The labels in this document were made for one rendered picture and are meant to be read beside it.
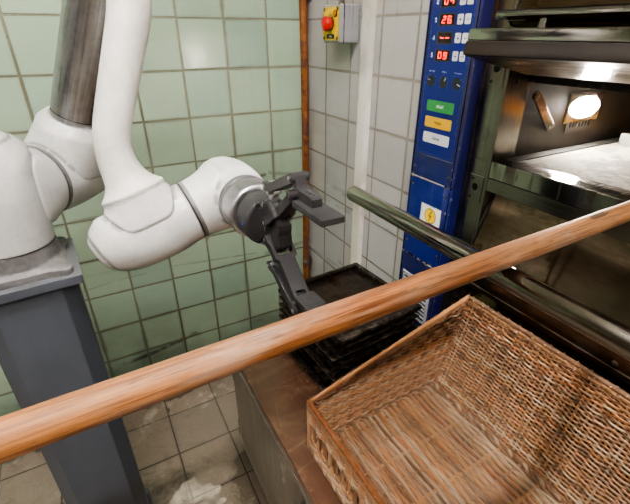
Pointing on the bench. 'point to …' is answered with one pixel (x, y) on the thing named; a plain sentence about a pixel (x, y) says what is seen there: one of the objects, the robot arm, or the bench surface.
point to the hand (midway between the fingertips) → (327, 271)
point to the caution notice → (430, 214)
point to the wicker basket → (417, 383)
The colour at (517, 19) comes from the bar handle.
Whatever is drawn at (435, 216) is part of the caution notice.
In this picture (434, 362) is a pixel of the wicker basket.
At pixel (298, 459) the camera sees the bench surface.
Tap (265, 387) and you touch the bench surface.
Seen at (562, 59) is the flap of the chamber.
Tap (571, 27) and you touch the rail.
